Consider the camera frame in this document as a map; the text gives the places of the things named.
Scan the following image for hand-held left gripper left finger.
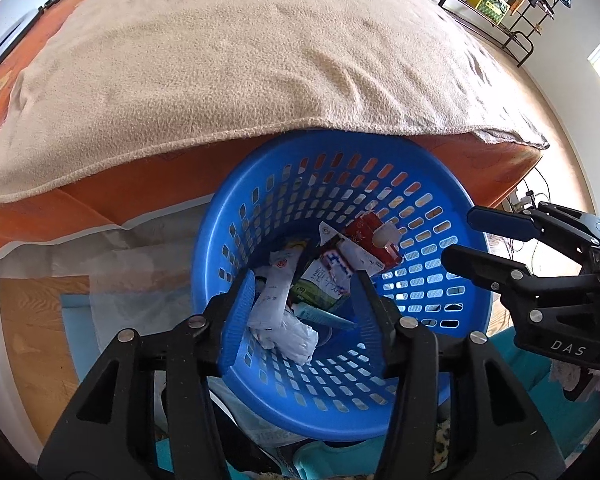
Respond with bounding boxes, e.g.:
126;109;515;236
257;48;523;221
37;270;257;480

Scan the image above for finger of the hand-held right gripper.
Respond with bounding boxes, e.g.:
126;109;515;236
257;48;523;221
441;244;600;311
467;202;600;251

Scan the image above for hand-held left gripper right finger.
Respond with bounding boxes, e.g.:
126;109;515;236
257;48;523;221
352;270;566;480

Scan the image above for green milk carton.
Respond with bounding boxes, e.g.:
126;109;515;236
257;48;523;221
292;245;356;313

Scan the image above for blue plastic basket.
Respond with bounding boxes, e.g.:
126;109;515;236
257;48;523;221
192;129;496;443

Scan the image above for white packet with red circle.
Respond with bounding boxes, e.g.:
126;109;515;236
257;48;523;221
247;242;301;331

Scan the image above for red and white carton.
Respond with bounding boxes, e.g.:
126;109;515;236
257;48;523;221
340;211;403;278

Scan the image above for teal cloth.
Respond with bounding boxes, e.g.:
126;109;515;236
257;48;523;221
490;327;600;480

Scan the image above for white printed plastic bag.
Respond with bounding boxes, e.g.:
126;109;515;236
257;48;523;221
220;385;306;451

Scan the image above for translucent plastic sheet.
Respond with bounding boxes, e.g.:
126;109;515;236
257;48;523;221
0;195;216;356

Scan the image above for orange floral bedsheet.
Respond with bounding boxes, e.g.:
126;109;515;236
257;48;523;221
0;55;541;261

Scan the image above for black drying rack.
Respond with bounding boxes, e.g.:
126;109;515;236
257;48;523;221
440;0;576;68

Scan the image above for yellow plastic crate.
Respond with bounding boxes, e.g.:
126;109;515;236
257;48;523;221
467;0;511;23

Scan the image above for beige fleece blanket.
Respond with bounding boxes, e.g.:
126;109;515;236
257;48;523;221
0;0;551;203

